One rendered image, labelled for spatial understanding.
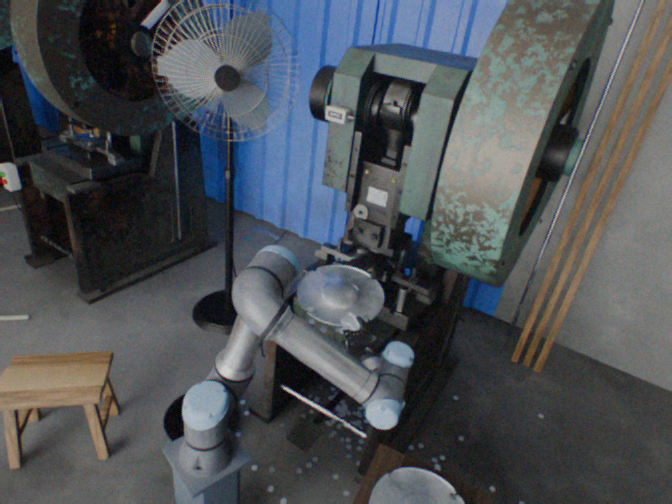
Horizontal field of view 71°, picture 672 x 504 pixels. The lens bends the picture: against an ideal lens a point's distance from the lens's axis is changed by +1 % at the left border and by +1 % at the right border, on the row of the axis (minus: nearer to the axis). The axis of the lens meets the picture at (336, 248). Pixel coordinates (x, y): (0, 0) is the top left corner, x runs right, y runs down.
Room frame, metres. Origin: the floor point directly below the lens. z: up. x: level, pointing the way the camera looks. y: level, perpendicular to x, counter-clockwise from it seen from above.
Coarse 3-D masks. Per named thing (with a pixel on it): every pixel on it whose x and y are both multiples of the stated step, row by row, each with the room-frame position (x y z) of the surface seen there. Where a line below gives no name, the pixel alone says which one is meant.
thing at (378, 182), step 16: (368, 160) 1.51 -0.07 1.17; (384, 160) 1.51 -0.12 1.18; (400, 160) 1.51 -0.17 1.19; (368, 176) 1.49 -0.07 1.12; (384, 176) 1.46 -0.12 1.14; (368, 192) 1.48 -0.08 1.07; (384, 192) 1.45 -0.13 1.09; (368, 208) 1.48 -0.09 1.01; (384, 208) 1.45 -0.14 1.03; (368, 224) 1.44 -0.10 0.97; (384, 224) 1.45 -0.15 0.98; (368, 240) 1.44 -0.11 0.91; (384, 240) 1.44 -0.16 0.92
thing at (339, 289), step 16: (336, 272) 1.39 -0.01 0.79; (352, 272) 1.40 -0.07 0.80; (304, 288) 1.29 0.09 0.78; (320, 288) 1.30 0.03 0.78; (336, 288) 1.30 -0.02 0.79; (352, 288) 1.31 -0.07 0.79; (368, 288) 1.33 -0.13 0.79; (304, 304) 1.21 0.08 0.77; (320, 304) 1.22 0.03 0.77; (336, 304) 1.22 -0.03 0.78; (352, 304) 1.24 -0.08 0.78; (368, 304) 1.25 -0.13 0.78; (320, 320) 1.15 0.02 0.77; (336, 320) 1.16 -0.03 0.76; (368, 320) 1.18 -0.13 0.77
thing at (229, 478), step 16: (176, 448) 0.87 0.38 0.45; (240, 448) 0.90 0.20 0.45; (176, 464) 0.82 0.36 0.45; (240, 464) 0.85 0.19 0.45; (176, 480) 0.84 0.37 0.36; (192, 480) 0.78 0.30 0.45; (208, 480) 0.79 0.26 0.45; (224, 480) 0.82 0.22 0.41; (240, 480) 0.88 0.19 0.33; (176, 496) 0.84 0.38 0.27; (192, 496) 0.74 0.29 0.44; (208, 496) 0.79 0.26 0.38; (224, 496) 0.82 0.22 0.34
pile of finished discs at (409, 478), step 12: (408, 468) 0.96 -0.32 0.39; (384, 480) 0.91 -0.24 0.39; (396, 480) 0.91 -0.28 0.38; (408, 480) 0.92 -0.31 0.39; (420, 480) 0.92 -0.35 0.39; (432, 480) 0.93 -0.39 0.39; (444, 480) 0.93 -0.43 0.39; (372, 492) 0.86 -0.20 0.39; (384, 492) 0.87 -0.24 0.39; (396, 492) 0.87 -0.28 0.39; (408, 492) 0.88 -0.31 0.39; (420, 492) 0.88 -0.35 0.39; (432, 492) 0.89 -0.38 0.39; (444, 492) 0.89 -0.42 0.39
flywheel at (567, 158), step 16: (576, 80) 1.55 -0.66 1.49; (560, 112) 1.59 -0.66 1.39; (560, 128) 1.29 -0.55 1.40; (576, 128) 1.30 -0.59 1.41; (560, 144) 1.25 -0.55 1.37; (576, 144) 1.27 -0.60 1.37; (544, 160) 1.25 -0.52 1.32; (560, 160) 1.24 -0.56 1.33; (576, 160) 1.25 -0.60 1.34; (544, 176) 1.27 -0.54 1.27; (560, 176) 1.27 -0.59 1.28; (528, 208) 1.49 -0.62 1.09
